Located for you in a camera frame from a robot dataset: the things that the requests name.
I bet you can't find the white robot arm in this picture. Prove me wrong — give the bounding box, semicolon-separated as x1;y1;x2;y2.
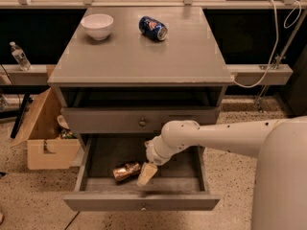
137;116;307;230

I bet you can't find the closed grey middle drawer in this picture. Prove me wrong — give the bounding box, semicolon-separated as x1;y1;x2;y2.
61;107;220;133

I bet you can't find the orange soda can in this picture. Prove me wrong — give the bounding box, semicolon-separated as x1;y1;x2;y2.
112;161;141;181

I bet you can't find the open grey bottom drawer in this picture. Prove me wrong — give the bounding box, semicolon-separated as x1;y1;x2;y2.
64;134;220;211

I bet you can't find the white hanging cable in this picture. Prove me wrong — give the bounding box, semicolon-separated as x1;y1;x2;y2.
232;0;302;89

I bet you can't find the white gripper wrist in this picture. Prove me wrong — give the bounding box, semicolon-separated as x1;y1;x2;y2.
137;136;173;187

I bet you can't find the open cardboard box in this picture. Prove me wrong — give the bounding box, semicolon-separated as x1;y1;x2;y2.
12;88;83;170

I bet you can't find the white ceramic bowl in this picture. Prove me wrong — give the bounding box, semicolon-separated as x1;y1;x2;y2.
81;13;114;40

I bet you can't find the blue pepsi can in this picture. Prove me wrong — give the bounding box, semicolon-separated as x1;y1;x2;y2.
139;16;168;41

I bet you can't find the clear plastic water bottle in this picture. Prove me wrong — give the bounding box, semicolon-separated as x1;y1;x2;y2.
10;41;31;71

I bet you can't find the grey wooden drawer cabinet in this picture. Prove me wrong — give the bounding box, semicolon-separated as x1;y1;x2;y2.
49;7;231;143

